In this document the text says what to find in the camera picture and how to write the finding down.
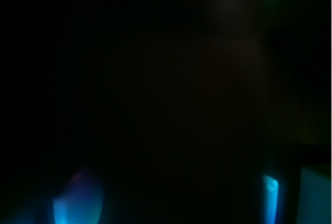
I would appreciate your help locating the blue-lit gripper right finger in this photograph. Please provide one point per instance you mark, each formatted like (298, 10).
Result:
(271, 193)

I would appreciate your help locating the blue-lit gripper left finger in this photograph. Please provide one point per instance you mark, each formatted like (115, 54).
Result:
(81, 201)

